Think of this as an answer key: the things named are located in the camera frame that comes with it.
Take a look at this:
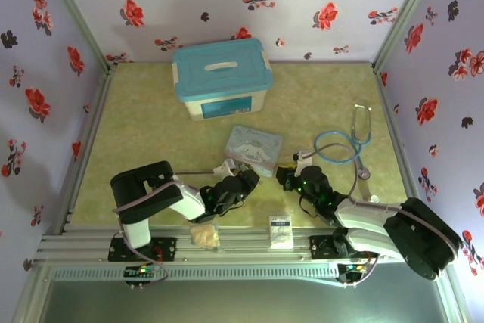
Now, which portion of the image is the cartoon print tin box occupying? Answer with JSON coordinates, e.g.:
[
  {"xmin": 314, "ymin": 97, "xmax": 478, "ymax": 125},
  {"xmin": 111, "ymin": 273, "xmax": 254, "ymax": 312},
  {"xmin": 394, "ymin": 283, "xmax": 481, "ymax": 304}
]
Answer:
[{"xmin": 222, "ymin": 125, "xmax": 284, "ymax": 179}]

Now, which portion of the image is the bagged beige gauze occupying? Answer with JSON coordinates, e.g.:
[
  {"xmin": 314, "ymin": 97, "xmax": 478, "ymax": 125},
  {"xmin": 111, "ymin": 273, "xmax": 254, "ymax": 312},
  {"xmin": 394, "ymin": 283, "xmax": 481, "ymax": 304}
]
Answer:
[{"xmin": 188, "ymin": 222, "xmax": 221, "ymax": 253}]

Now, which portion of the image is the white paper packet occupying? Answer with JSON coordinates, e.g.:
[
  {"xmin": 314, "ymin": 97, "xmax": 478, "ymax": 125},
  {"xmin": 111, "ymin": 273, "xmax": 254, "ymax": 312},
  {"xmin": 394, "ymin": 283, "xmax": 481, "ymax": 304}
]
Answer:
[{"xmin": 268, "ymin": 214, "xmax": 296, "ymax": 251}]

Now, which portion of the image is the blue stethoscope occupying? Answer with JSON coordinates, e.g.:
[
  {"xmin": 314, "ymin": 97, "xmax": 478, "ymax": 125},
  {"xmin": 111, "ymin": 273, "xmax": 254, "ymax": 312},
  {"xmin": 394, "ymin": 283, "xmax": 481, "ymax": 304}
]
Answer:
[{"xmin": 313, "ymin": 103, "xmax": 374, "ymax": 181}]

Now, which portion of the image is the perforated metal strip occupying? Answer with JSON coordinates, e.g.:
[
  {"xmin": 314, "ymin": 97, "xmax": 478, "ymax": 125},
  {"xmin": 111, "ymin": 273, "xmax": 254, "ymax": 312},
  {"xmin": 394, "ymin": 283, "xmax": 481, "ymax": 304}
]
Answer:
[{"xmin": 48, "ymin": 264, "xmax": 341, "ymax": 283}]

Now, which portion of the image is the blue lid storage box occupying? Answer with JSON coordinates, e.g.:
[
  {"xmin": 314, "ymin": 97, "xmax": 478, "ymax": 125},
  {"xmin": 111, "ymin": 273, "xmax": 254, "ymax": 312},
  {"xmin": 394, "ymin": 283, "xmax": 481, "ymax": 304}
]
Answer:
[{"xmin": 171, "ymin": 38, "xmax": 275, "ymax": 123}]

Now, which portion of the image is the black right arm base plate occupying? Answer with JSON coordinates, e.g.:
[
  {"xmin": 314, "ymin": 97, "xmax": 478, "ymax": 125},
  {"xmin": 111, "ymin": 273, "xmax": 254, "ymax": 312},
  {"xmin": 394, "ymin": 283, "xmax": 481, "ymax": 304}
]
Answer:
[{"xmin": 309, "ymin": 234, "xmax": 343, "ymax": 260}]

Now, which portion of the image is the aluminium frame rail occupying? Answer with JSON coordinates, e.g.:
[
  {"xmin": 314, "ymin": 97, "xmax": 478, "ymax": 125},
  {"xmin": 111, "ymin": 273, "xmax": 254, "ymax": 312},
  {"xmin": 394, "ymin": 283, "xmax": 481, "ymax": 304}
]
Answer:
[{"xmin": 36, "ymin": 223, "xmax": 402, "ymax": 266}]

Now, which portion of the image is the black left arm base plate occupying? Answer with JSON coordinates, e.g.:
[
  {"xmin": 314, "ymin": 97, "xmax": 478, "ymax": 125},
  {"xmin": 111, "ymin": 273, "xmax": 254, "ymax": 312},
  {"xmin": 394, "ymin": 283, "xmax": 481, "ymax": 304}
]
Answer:
[{"xmin": 108, "ymin": 236, "xmax": 178, "ymax": 262}]

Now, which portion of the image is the aluminium frame post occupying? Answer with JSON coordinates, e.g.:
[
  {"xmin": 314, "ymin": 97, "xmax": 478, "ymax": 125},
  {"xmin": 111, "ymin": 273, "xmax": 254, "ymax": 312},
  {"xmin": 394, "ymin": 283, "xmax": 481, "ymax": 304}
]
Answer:
[
  {"xmin": 40, "ymin": 0, "xmax": 116, "ymax": 75},
  {"xmin": 371, "ymin": 0, "xmax": 442, "ymax": 73}
]

